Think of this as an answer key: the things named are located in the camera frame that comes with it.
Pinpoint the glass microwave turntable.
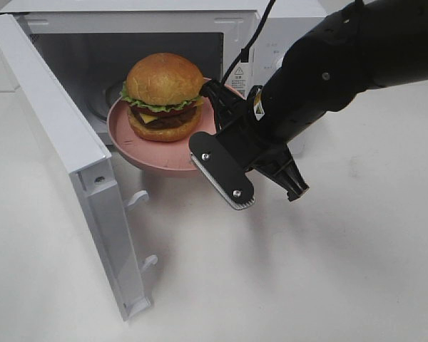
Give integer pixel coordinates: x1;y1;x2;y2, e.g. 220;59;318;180
86;80;123;122

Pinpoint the white microwave door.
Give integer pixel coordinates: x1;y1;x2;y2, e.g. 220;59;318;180
0;14;158;321

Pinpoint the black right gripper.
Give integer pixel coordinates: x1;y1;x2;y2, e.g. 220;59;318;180
200;79;309;202

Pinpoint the black camera cable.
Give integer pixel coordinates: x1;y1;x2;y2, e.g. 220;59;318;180
220;0;277;86

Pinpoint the pink round plate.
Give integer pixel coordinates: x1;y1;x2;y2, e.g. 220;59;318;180
107;99;200;177

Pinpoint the burger with lettuce and cheese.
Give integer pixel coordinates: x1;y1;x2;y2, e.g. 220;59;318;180
121;53;205;143

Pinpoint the upper white power knob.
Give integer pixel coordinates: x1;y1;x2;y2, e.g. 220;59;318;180
272;56;283;71

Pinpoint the white microwave oven body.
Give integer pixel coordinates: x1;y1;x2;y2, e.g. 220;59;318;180
0;1;326;145

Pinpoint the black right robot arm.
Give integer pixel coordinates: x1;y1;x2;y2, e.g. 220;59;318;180
189;1;428;209

